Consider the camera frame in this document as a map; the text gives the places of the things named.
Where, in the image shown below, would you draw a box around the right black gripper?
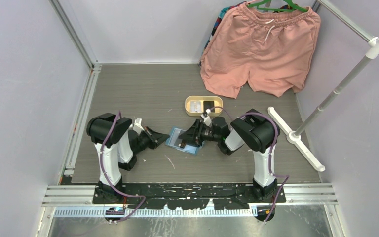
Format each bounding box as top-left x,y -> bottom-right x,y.
179,119 -> 221,148

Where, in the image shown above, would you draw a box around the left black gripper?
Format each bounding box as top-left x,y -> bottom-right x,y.
134,127 -> 170,156

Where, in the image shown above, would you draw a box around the blue card holder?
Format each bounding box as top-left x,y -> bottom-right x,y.
165,127 -> 202,156

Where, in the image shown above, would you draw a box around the dark card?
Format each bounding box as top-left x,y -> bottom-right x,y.
166,128 -> 194,153

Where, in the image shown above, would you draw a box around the white credit card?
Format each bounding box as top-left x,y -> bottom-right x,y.
189,100 -> 204,113

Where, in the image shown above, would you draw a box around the beige oval tray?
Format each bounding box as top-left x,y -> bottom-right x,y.
184,95 -> 223,117

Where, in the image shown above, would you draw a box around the black credit card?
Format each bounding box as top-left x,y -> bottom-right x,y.
203,100 -> 215,111

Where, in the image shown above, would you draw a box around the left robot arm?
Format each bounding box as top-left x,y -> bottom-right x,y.
86,113 -> 170,204

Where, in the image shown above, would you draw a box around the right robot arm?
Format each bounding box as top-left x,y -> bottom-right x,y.
179,109 -> 280,203

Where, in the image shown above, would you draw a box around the pink shorts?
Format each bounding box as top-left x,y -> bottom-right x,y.
200,3 -> 321,98

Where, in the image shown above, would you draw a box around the colourful patterned garment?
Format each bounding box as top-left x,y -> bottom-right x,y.
201,1 -> 246,55

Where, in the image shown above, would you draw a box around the green clothes hanger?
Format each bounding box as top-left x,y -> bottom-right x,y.
247,0 -> 308,12

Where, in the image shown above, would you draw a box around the white clothes rack stand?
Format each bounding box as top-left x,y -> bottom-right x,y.
267,37 -> 379,172

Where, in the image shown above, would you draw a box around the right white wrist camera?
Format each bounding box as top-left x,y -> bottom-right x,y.
200,109 -> 212,127

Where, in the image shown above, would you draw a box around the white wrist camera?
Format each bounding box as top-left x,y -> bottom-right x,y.
200,109 -> 212,127
132,118 -> 144,135

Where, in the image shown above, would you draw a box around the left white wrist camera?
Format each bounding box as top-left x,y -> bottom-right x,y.
132,118 -> 144,135

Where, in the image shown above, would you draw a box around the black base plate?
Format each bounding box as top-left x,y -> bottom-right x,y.
92,183 -> 286,210

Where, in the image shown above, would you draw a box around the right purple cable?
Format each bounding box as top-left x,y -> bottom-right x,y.
204,106 -> 290,223

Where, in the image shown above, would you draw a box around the aluminium front rail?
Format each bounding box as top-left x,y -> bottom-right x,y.
42,183 -> 338,218

